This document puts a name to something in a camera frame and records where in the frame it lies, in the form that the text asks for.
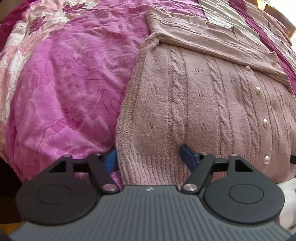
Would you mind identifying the pink knitted cardigan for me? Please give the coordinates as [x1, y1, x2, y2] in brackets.
[116, 6, 295, 186]

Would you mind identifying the pink striped floral bedspread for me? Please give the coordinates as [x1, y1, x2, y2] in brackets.
[0, 0, 296, 193]

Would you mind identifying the pink knitted blanket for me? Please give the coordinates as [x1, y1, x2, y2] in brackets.
[246, 1, 295, 46]

